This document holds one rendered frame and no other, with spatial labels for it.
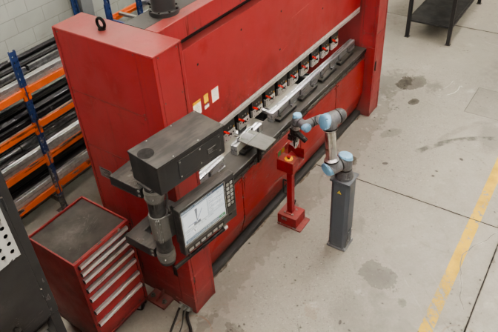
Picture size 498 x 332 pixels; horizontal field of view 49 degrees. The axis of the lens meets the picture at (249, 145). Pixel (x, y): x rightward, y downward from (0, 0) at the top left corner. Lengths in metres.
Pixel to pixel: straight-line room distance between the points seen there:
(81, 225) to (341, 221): 2.12
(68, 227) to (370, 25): 3.73
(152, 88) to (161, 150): 0.43
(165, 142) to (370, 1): 3.53
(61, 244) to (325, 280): 2.15
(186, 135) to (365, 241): 2.53
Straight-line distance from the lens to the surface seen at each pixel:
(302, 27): 4.96
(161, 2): 3.52
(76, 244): 3.95
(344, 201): 4.58
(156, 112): 3.29
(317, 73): 5.50
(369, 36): 6.15
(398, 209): 5.44
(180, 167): 2.94
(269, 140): 4.52
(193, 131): 3.05
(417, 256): 5.06
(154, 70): 3.12
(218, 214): 3.36
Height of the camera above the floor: 3.69
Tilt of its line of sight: 37 degrees down
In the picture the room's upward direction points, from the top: 4 degrees counter-clockwise
